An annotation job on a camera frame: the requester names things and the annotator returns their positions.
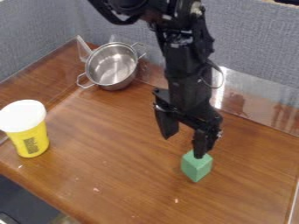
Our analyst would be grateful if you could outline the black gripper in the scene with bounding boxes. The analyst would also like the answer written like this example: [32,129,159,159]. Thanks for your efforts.
[152,87,223,159]

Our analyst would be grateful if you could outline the green block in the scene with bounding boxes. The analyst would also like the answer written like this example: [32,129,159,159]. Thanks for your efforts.
[181,150,212,182]

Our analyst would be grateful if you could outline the yellow play-doh can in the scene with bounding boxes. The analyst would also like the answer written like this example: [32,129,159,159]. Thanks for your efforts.
[0,100,49,158]

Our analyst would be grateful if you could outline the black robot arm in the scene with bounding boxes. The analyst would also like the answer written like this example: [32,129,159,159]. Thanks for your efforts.
[88,0,221,159]

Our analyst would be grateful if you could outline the clear acrylic barrier panel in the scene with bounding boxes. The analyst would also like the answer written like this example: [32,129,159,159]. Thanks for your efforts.
[0,36,299,137]

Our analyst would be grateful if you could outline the silver metal pot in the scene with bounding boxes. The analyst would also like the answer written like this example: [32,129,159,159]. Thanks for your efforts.
[76,42,145,91]

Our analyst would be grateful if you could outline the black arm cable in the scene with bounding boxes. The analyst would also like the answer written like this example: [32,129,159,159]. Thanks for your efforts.
[197,59,227,90]

